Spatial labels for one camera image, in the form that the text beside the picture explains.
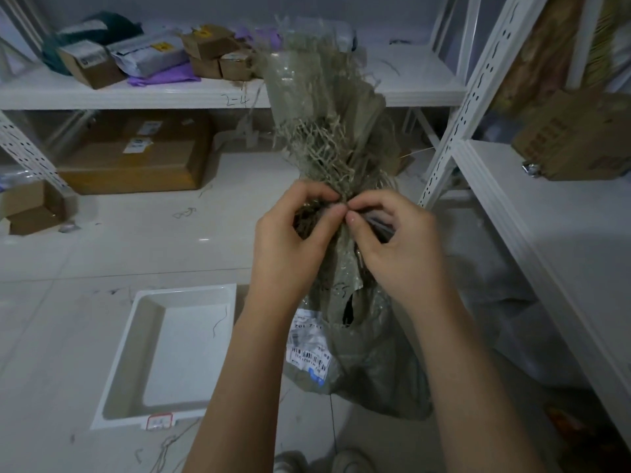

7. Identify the person's right hand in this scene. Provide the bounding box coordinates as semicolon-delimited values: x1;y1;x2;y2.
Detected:
344;190;459;317

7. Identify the person's left hand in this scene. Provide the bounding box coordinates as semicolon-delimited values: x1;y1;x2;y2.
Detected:
248;181;349;317

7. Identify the grey-green woven sack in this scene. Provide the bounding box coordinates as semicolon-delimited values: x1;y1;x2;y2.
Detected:
260;15;435;422

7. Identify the person's left forearm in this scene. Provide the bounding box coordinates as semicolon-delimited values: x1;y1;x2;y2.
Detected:
182;290;309;473

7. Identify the person's right forearm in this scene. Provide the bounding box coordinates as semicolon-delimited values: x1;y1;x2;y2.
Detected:
394;290;548;473

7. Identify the white plastic sack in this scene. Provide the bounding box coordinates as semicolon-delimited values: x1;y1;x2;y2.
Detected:
434;199;590;390

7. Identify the small cardboard box white label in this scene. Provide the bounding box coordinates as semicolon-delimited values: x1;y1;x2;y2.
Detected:
219;48;258;82

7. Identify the white plastic tray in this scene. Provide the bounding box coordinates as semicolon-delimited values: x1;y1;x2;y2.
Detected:
90;283;238;432

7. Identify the large flat cardboard box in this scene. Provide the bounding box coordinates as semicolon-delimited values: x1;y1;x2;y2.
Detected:
56;112;214;195

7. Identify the small plain cardboard box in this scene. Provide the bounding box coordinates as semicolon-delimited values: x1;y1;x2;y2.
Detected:
189;56;223;79

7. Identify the white metal shelf rack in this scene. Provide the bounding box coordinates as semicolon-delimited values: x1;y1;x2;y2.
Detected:
0;0;481;202
418;0;631;439

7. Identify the small cardboard box yellow sticker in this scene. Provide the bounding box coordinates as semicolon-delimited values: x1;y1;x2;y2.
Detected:
180;24;238;61

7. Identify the purple plastic parcel bag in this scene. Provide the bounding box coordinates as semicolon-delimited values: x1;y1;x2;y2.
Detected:
128;61;201;87

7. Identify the person's right shoe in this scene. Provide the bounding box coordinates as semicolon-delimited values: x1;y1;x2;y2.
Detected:
330;448;376;473

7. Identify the person's shoe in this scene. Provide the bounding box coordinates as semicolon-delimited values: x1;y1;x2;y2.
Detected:
272;450;310;473
330;448;376;473

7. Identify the person's left shoe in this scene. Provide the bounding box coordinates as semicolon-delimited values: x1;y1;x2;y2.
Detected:
272;450;310;473

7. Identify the printed brown cardboard box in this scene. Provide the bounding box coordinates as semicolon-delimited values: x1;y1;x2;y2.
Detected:
512;88;631;182

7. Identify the grey plastic parcel bag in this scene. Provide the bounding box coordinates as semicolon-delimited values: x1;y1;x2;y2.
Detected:
106;31;191;79

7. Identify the brown wrapped package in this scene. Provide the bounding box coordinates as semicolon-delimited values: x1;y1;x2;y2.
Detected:
492;0;595;116

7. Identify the labelled brown cardboard box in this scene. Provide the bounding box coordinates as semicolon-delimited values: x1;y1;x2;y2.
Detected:
57;39;127;90

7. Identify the small open cardboard box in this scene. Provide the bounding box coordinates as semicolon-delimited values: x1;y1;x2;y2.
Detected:
0;179;80;237

